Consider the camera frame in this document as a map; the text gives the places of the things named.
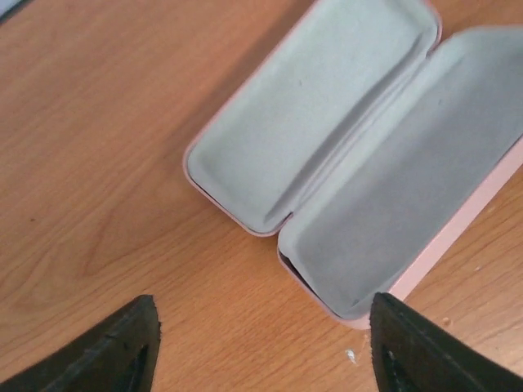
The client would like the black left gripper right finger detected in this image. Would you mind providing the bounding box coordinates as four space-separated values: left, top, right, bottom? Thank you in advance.
369 292 522 392

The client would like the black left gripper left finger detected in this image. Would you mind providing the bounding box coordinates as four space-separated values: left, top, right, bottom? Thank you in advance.
1 295 161 391

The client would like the pink glasses case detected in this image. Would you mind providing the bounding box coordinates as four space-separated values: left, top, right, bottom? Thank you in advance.
184 1 522 329

